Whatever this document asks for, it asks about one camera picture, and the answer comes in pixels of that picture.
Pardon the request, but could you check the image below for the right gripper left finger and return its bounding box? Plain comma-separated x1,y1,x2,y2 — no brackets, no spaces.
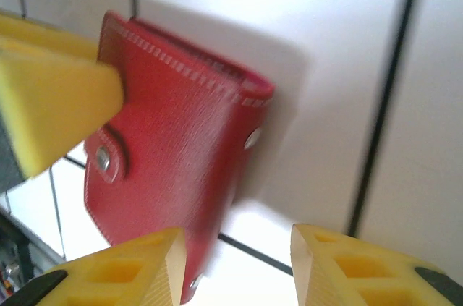
10,226,187,306

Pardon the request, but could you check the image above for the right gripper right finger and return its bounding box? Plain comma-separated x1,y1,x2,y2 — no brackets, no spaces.
290,223,463,306

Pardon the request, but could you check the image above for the red leather card holder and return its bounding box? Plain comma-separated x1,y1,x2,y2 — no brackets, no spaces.
83,10,276,303

